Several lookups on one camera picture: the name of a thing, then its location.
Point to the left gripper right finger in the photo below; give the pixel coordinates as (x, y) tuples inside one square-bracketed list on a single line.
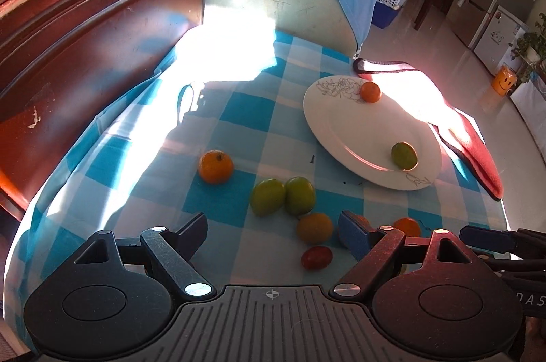
[(375, 251)]

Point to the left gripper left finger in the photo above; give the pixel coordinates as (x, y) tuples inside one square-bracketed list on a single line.
[(169, 253)]

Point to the red cherry tomato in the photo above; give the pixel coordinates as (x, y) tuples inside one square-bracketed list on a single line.
[(316, 258)]

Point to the yellow-orange fruit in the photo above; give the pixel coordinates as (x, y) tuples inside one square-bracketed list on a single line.
[(315, 228)]

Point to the green fruit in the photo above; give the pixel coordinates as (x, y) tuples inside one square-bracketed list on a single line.
[(404, 156), (300, 196), (267, 197)]

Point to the large orange tangerine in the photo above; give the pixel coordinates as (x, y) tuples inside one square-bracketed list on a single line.
[(215, 167)]

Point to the green fruit on plate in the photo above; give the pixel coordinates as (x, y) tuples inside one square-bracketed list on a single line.
[(404, 156)]

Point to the white patterned plate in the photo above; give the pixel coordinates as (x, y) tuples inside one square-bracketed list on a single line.
[(360, 135)]

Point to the blue checkered tablecloth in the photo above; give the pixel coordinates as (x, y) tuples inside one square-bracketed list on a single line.
[(135, 167)]

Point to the red fleece cloth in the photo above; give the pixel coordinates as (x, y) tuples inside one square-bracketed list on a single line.
[(416, 93)]

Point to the orange on plate top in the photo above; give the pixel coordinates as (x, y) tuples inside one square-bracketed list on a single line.
[(370, 92)]

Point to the yellow smiley bin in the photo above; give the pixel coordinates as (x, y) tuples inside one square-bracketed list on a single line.
[(504, 80)]

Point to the potted green plant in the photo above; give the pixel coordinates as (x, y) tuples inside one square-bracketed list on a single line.
[(530, 48)]

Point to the small white fridge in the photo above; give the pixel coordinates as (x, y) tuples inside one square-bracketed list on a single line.
[(496, 45)]

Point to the wooden sofa backrest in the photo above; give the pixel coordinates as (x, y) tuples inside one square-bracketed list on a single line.
[(62, 62)]

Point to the blue storage box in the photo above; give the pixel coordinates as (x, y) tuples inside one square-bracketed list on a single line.
[(383, 15)]

